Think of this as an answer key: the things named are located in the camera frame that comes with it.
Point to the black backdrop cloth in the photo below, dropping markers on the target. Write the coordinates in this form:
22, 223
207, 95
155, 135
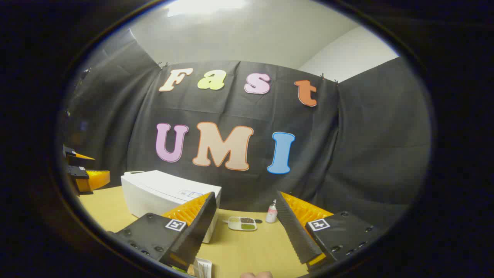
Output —
347, 154

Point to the white microwave oven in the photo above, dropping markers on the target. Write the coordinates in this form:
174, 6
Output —
154, 187

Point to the white divided condiment dish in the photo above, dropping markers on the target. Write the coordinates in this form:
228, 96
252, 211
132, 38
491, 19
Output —
242, 224

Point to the white food tray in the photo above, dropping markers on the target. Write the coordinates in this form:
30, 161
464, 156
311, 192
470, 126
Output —
203, 267

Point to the small pink label bottle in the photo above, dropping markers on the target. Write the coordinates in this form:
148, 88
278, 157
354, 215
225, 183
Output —
271, 214

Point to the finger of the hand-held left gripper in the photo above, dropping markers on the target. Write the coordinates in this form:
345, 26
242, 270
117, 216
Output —
92, 179
71, 151

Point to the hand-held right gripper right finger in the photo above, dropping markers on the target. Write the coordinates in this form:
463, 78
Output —
295, 231

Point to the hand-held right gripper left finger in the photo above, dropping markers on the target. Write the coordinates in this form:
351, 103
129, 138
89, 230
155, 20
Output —
200, 227

